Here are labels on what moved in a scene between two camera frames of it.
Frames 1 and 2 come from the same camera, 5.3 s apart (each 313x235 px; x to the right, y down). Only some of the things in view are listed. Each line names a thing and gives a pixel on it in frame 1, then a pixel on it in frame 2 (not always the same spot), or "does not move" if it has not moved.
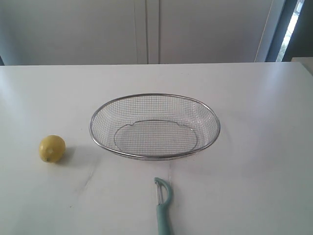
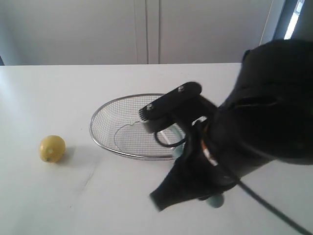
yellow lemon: x=52 y=148 does not move
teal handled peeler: x=164 y=193 -> x=215 y=200
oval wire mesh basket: x=152 y=126 does not move
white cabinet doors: x=69 y=32 does not move
